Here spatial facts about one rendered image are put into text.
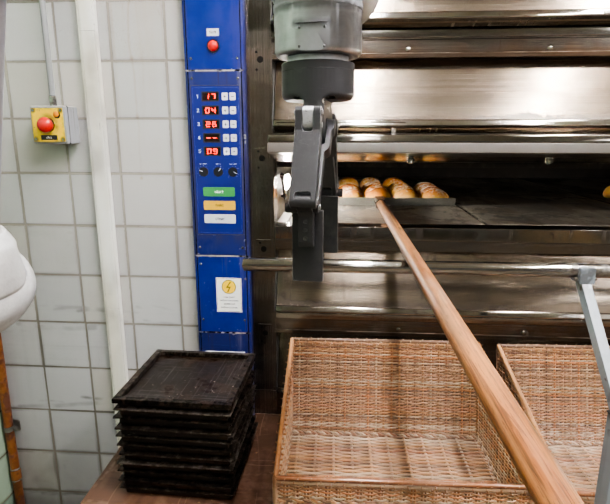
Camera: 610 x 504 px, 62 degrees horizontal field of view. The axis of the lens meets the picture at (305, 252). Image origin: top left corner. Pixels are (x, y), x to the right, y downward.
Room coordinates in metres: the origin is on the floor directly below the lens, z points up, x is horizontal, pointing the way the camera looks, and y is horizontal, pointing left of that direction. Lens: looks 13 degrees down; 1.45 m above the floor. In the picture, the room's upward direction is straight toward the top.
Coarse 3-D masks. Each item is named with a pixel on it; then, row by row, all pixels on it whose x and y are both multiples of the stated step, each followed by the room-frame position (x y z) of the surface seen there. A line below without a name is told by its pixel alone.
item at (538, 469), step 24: (384, 216) 1.48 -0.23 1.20; (408, 240) 1.11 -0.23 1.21; (408, 264) 0.97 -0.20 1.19; (432, 288) 0.77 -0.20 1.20; (456, 312) 0.66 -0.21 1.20; (456, 336) 0.58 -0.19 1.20; (480, 360) 0.51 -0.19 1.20; (480, 384) 0.47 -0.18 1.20; (504, 384) 0.46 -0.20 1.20; (504, 408) 0.42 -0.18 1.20; (504, 432) 0.39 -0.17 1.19; (528, 432) 0.38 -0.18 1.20; (528, 456) 0.35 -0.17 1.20; (552, 456) 0.35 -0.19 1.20; (528, 480) 0.33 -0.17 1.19; (552, 480) 0.32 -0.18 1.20
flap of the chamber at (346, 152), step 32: (288, 160) 1.46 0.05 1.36; (352, 160) 1.44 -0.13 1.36; (384, 160) 1.43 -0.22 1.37; (416, 160) 1.42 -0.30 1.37; (448, 160) 1.41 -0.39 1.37; (480, 160) 1.40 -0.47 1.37; (512, 160) 1.39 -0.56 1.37; (544, 160) 1.38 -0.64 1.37; (576, 160) 1.37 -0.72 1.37; (608, 160) 1.36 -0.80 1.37
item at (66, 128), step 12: (36, 108) 1.42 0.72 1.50; (48, 108) 1.42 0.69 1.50; (60, 108) 1.41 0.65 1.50; (72, 108) 1.46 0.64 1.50; (36, 120) 1.42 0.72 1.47; (60, 120) 1.41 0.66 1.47; (72, 120) 1.45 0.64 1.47; (36, 132) 1.42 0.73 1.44; (48, 132) 1.42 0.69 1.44; (60, 132) 1.41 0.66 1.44; (72, 132) 1.44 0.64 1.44
